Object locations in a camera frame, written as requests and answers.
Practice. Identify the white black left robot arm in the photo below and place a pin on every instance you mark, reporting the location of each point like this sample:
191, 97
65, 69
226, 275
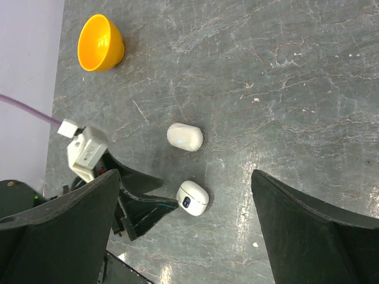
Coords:
17, 197

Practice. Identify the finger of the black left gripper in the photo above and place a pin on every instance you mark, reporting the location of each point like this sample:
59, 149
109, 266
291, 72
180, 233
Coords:
132, 180
152, 209

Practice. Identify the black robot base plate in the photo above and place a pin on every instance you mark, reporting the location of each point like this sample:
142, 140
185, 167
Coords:
114, 270

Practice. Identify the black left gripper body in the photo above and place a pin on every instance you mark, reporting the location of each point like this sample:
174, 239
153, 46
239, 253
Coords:
125, 216

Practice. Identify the white earbud charging case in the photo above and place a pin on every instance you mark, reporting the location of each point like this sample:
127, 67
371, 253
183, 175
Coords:
185, 137

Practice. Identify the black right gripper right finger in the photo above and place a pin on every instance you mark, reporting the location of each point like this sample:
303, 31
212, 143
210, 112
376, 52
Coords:
311, 241

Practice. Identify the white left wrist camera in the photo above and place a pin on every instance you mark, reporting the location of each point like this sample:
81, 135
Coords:
85, 150

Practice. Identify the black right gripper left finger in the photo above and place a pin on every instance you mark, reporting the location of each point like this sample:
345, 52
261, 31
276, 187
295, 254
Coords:
62, 240

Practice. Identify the orange plastic bowl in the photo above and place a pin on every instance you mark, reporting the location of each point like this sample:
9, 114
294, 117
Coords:
100, 44

